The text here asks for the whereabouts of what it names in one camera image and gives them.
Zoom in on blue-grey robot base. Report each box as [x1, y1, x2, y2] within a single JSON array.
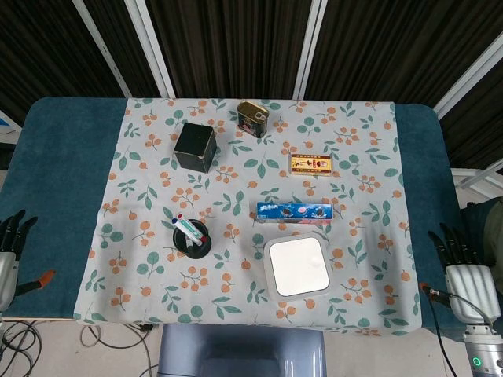
[[158, 324, 328, 377]]

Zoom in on gold rectangular tin can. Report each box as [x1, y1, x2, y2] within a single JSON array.
[[236, 101, 270, 139]]

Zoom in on white blue device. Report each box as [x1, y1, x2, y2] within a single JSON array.
[[0, 109, 23, 137]]

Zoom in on white frame bar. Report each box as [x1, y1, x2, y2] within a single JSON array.
[[433, 38, 503, 119], [72, 0, 133, 98], [292, 0, 329, 100], [124, 0, 176, 99]]

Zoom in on white metal rack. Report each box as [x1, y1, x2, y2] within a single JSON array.
[[450, 164, 503, 199]]

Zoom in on black floor cable loop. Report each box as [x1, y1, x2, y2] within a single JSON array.
[[79, 321, 160, 377]]

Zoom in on floral patterned tablecloth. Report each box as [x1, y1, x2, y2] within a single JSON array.
[[73, 97, 424, 337]]

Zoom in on yellow red flat box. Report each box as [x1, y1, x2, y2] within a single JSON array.
[[288, 153, 335, 178]]

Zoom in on white square lidded container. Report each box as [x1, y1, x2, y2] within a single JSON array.
[[263, 233, 332, 302]]

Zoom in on blue cookie box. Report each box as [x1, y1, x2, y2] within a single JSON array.
[[255, 201, 335, 225]]

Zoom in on black cable at right hand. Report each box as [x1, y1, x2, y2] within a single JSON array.
[[427, 288, 457, 377]]

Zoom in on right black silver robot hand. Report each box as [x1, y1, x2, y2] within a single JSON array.
[[419, 222, 503, 324]]

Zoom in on black cube box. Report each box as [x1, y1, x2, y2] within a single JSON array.
[[174, 122, 218, 173]]

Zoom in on teal table cover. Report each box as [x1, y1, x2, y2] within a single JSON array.
[[0, 97, 475, 331]]

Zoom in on black round pen holder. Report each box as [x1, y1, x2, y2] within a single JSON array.
[[172, 219, 213, 261]]

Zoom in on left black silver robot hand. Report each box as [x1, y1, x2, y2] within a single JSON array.
[[0, 209, 57, 313]]

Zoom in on black floor cable bundle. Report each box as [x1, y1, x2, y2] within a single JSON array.
[[0, 320, 42, 377]]

